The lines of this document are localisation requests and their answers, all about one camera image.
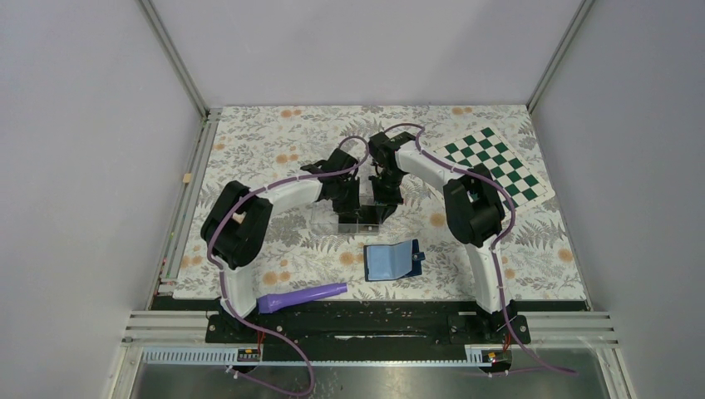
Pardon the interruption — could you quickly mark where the green white checkerboard mat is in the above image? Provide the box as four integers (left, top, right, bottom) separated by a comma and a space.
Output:
435, 127, 555, 212

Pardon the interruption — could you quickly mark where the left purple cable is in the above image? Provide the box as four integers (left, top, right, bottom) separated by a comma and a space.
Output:
206, 135, 371, 397

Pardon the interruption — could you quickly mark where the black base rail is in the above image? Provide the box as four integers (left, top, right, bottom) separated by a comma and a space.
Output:
151, 297, 589, 365

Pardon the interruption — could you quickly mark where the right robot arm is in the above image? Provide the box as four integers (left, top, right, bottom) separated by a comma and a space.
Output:
368, 131, 511, 342

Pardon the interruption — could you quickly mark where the floral patterned table mat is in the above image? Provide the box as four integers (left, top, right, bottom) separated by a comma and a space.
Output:
173, 105, 587, 301

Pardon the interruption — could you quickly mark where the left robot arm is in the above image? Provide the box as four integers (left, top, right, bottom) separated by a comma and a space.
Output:
200, 149, 367, 342

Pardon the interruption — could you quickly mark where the purple plastic handle tool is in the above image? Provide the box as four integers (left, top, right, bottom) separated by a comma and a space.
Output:
257, 283, 348, 314

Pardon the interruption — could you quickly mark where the clear plastic card box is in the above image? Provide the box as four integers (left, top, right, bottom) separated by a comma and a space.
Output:
309, 177, 380, 235

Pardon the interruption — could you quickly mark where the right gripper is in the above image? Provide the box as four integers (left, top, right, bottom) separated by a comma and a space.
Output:
368, 169, 405, 223

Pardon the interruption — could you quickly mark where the navy blue card holder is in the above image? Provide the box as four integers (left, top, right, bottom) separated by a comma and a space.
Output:
363, 239, 426, 282

